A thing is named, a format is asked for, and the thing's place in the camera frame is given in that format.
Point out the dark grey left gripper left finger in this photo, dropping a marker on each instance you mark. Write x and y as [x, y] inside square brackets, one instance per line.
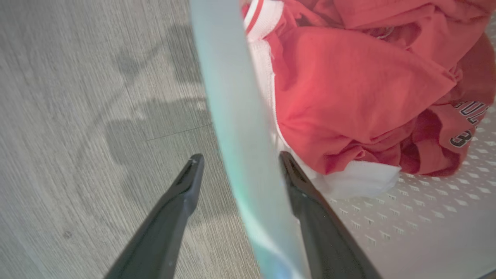
[162, 228]

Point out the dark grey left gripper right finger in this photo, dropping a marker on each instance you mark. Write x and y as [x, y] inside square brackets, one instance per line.
[329, 236]

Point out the white plastic laundry basket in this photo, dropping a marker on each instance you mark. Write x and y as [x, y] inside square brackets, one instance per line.
[240, 128]

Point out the red jersey with white trim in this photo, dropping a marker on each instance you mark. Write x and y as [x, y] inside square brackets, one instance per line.
[348, 89]

